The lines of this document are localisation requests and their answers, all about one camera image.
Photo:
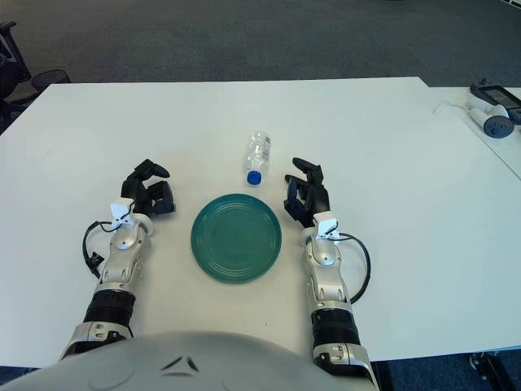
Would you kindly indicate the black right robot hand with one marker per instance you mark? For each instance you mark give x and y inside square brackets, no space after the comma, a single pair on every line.
[315,195]

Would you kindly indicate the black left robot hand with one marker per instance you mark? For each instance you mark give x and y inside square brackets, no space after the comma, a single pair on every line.
[136,187]

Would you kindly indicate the clear bottle with blue cap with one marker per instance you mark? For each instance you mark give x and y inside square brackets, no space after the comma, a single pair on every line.
[257,155]

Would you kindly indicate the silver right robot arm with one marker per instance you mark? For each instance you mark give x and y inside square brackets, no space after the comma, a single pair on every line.
[329,277]

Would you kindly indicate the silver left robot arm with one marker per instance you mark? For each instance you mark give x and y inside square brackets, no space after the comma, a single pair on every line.
[122,260]

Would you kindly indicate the green round plate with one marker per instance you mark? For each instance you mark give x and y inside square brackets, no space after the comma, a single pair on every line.
[236,238]

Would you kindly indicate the black mesh wastebasket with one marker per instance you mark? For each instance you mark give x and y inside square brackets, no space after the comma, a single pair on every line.
[49,79]

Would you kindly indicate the black office chair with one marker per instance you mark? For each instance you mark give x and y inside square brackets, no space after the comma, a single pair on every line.
[12,77]

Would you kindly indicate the grey robot torso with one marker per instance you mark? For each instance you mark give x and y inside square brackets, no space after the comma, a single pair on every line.
[163,366]

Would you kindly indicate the white VR controller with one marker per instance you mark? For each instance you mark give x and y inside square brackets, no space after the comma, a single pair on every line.
[494,124]

